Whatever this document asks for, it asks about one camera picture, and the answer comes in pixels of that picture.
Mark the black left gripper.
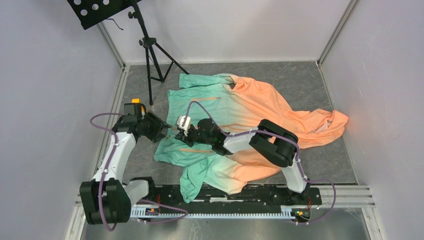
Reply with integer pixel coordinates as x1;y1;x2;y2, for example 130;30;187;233
137;110;171;144

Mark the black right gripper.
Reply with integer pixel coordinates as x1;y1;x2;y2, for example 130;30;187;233
174;125;214;148

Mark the green and orange jacket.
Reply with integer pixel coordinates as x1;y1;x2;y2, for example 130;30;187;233
154;73;349;203

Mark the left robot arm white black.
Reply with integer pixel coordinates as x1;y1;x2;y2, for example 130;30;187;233
79;101;171;231

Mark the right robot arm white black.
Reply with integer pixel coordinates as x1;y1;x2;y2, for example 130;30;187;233
175;115;310;204

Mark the yellow red toy block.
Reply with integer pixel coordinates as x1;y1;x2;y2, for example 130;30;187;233
131;98;147;115

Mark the black tripod stand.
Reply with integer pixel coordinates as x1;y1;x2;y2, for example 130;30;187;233
127;0;189;106

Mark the black perforated stand plate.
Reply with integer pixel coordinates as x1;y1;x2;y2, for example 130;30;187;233
67;0;140;30

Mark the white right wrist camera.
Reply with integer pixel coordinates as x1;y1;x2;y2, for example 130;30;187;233
176;115;191;132

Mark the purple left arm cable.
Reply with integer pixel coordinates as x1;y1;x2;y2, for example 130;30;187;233
89;112;125;232

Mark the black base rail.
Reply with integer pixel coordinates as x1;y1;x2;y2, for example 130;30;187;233
143;184;322;214

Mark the white cable duct strip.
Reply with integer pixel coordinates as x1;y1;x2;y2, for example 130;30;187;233
129;205;295;220

